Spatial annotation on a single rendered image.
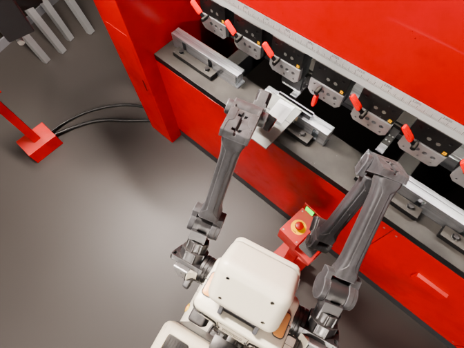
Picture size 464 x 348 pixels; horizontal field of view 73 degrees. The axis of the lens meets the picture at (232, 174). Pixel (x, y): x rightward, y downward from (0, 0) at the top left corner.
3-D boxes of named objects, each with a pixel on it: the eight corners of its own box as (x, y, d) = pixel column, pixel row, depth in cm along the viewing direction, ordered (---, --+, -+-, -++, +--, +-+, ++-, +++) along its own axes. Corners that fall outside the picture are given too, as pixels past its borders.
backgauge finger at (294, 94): (282, 92, 152) (283, 85, 148) (313, 61, 160) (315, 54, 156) (302, 105, 149) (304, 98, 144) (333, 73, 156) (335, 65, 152)
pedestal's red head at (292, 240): (277, 235, 155) (281, 225, 139) (299, 214, 159) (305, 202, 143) (307, 266, 148) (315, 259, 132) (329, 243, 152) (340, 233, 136)
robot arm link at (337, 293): (317, 315, 86) (335, 322, 86) (333, 285, 84) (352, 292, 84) (312, 295, 95) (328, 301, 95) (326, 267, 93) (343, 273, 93)
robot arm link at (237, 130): (217, 114, 71) (257, 130, 70) (233, 92, 81) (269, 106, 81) (184, 233, 99) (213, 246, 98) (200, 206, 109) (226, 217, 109)
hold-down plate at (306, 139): (258, 114, 161) (258, 110, 158) (264, 107, 162) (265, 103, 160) (306, 146, 151) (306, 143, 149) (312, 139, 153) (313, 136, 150)
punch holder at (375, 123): (348, 117, 122) (362, 88, 107) (360, 103, 125) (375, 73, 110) (382, 137, 117) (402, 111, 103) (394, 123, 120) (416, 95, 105)
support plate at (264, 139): (235, 127, 144) (235, 126, 143) (271, 93, 152) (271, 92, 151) (266, 149, 138) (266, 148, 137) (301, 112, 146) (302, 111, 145)
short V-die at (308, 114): (275, 98, 153) (276, 94, 150) (279, 94, 154) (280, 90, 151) (309, 120, 147) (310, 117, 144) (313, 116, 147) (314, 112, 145)
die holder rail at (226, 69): (174, 46, 184) (170, 32, 175) (181, 40, 186) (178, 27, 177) (237, 89, 168) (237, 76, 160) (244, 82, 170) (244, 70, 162)
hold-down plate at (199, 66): (173, 55, 181) (172, 51, 178) (179, 50, 182) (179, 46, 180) (210, 81, 171) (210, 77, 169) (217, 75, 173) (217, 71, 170)
